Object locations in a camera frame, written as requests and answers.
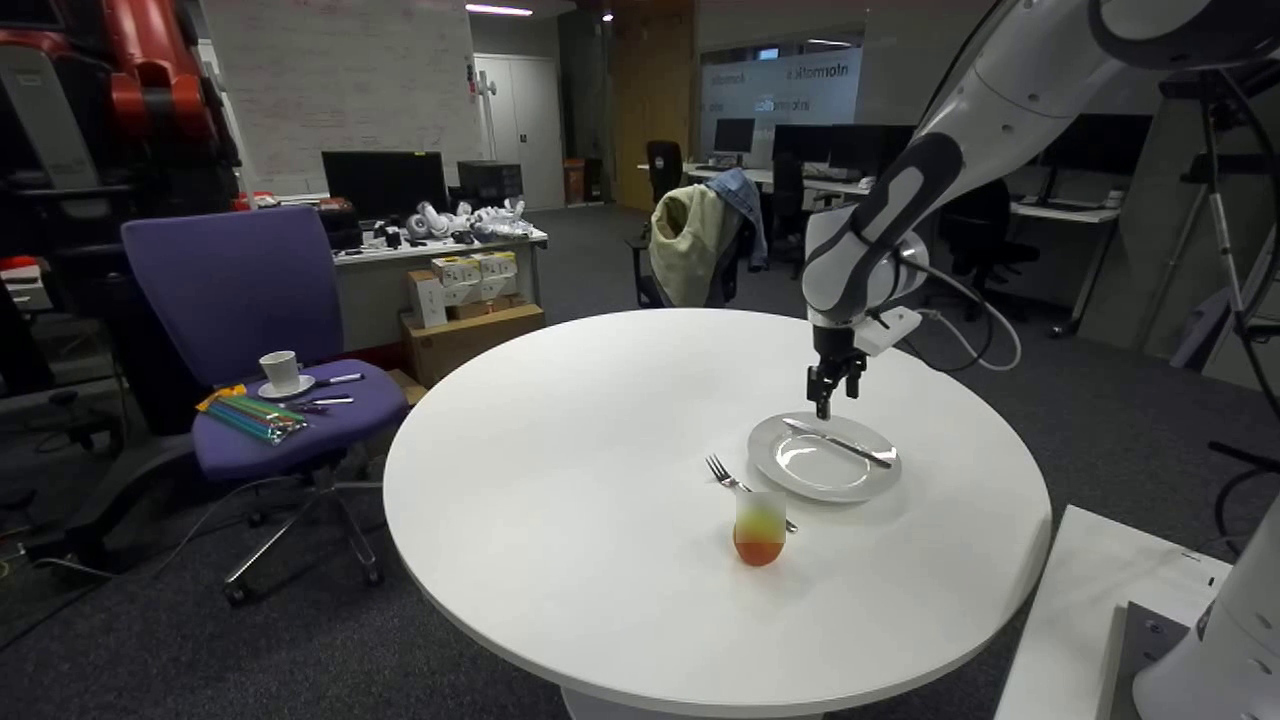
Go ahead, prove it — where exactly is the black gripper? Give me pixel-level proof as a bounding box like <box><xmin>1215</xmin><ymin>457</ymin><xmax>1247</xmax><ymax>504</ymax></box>
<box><xmin>804</xmin><ymin>325</ymin><xmax>874</xmax><ymax>425</ymax></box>

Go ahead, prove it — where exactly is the silver knife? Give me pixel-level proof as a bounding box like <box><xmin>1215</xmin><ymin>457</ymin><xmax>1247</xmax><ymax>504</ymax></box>
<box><xmin>781</xmin><ymin>413</ymin><xmax>901</xmax><ymax>470</ymax></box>

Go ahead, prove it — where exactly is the white round plate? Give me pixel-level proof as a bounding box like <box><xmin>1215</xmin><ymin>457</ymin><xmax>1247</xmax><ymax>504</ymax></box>
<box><xmin>743</xmin><ymin>407</ymin><xmax>908</xmax><ymax>508</ymax></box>

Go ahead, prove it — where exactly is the grey metal plate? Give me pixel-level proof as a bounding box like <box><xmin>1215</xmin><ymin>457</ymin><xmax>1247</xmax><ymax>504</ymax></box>
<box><xmin>1103</xmin><ymin>596</ymin><xmax>1195</xmax><ymax>720</ymax></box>

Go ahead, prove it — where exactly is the silver fork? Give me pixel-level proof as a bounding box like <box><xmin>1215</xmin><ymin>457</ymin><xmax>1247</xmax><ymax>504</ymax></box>
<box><xmin>700</xmin><ymin>450</ymin><xmax>799</xmax><ymax>536</ymax></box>

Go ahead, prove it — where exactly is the red green apple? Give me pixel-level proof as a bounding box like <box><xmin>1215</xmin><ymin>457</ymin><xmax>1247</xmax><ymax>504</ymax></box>
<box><xmin>727</xmin><ymin>508</ymin><xmax>788</xmax><ymax>572</ymax></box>

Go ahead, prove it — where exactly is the blue jacket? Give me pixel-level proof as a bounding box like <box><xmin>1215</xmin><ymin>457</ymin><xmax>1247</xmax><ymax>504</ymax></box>
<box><xmin>704</xmin><ymin>166</ymin><xmax>773</xmax><ymax>272</ymax></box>

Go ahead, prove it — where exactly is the cream jacket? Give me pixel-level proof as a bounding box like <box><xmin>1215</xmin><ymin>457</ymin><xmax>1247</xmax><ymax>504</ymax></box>
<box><xmin>643</xmin><ymin>180</ymin><xmax>743</xmax><ymax>313</ymax></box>

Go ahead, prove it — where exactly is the black office chair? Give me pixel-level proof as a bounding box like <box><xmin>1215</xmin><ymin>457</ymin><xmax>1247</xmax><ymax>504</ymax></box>
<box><xmin>629</xmin><ymin>136</ymin><xmax>773</xmax><ymax>313</ymax></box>

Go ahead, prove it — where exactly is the white side table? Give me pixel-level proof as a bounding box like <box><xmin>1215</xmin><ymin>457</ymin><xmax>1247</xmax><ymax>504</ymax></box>
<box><xmin>992</xmin><ymin>500</ymin><xmax>1235</xmax><ymax>720</ymax></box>

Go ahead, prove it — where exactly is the small white carton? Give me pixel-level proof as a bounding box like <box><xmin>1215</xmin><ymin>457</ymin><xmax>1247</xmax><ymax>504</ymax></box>
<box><xmin>404</xmin><ymin>264</ymin><xmax>452</xmax><ymax>332</ymax></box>
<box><xmin>427</xmin><ymin>253</ymin><xmax>488</xmax><ymax>321</ymax></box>
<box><xmin>469</xmin><ymin>248</ymin><xmax>519</xmax><ymax>313</ymax></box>

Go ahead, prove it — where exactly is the brown cardboard box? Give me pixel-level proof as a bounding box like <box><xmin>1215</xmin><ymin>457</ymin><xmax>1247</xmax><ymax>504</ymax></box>
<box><xmin>396</xmin><ymin>300</ymin><xmax>547</xmax><ymax>391</ymax></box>

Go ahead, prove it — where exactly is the small black monitor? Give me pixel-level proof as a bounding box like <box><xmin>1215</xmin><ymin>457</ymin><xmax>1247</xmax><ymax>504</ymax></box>
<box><xmin>452</xmin><ymin>158</ymin><xmax>528</xmax><ymax>212</ymax></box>

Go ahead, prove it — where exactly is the white clutter pile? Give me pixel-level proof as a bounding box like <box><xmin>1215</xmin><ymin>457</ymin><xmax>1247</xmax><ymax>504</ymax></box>
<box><xmin>358</xmin><ymin>194</ymin><xmax>536</xmax><ymax>254</ymax></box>

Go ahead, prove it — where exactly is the white office desk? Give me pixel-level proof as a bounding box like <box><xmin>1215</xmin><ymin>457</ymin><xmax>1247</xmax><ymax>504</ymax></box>
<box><xmin>323</xmin><ymin>222</ymin><xmax>552</xmax><ymax>356</ymax></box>

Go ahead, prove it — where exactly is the large black monitor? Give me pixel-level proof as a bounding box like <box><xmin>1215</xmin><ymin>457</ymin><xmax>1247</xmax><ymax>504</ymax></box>
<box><xmin>318</xmin><ymin>146</ymin><xmax>452</xmax><ymax>222</ymax></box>

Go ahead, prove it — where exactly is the black box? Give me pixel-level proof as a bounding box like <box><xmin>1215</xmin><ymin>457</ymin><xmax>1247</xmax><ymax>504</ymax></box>
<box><xmin>318</xmin><ymin>194</ymin><xmax>368</xmax><ymax>254</ymax></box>

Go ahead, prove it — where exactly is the white saucer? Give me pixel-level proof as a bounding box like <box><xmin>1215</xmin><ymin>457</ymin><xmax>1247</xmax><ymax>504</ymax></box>
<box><xmin>253</xmin><ymin>373</ymin><xmax>319</xmax><ymax>405</ymax></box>

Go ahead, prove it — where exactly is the white cup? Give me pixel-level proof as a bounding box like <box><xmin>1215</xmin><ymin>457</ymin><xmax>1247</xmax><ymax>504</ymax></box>
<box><xmin>256</xmin><ymin>347</ymin><xmax>303</xmax><ymax>395</ymax></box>

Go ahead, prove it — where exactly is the colourful pen bundle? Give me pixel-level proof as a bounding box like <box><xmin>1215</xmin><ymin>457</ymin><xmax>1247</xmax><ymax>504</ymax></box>
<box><xmin>193</xmin><ymin>384</ymin><xmax>312</xmax><ymax>450</ymax></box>

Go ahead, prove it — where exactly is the purple office chair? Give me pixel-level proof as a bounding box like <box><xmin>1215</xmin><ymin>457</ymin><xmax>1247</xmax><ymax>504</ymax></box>
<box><xmin>115</xmin><ymin>203</ymin><xmax>417</xmax><ymax>613</ymax></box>

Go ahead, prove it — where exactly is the red industrial robot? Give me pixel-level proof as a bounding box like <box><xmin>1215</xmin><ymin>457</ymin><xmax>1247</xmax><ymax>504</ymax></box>
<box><xmin>0</xmin><ymin>0</ymin><xmax>243</xmax><ymax>215</ymax></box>

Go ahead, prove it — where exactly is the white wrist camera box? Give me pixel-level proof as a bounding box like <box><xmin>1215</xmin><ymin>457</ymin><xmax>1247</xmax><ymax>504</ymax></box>
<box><xmin>851</xmin><ymin>300</ymin><xmax>927</xmax><ymax>356</ymax></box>

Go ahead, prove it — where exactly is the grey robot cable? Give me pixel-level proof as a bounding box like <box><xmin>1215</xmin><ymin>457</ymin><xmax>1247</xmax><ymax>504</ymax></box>
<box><xmin>918</xmin><ymin>254</ymin><xmax>1030</xmax><ymax>376</ymax></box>

